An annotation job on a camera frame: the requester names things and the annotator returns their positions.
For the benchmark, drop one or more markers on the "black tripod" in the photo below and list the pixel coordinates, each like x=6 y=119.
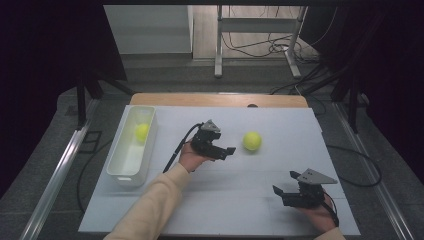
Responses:
x=352 y=106
x=81 y=106

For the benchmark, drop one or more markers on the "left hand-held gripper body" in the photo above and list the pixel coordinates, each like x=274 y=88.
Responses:
x=205 y=143

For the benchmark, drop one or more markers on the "aluminium floor rail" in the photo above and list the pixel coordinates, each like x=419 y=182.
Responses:
x=58 y=173
x=370 y=173

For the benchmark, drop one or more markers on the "white metal stand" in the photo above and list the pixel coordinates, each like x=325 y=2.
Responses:
x=258 y=25

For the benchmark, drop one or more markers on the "dark curtain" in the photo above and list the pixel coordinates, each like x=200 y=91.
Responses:
x=40 y=66
x=393 y=66

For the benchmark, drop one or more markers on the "white cabinet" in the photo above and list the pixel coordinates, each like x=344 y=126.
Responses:
x=150 y=30

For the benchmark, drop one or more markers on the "person's left hand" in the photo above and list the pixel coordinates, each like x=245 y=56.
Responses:
x=190 y=158

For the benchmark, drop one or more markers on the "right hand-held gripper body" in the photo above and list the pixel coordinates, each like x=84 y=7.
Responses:
x=305 y=197

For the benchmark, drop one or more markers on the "yellow-green tennis ball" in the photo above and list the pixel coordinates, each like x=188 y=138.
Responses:
x=142 y=132
x=252 y=141

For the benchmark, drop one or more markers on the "person's right hand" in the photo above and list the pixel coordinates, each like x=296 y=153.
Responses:
x=320 y=217

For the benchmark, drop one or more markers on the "white board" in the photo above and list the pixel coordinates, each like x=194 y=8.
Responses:
x=233 y=200

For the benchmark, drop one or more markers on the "white plastic bin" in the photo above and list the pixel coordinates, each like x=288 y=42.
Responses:
x=128 y=160

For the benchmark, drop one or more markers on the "black floor frame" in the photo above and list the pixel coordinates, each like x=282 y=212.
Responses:
x=90 y=142

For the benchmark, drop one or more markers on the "wooden table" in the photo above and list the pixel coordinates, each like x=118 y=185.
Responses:
x=216 y=99

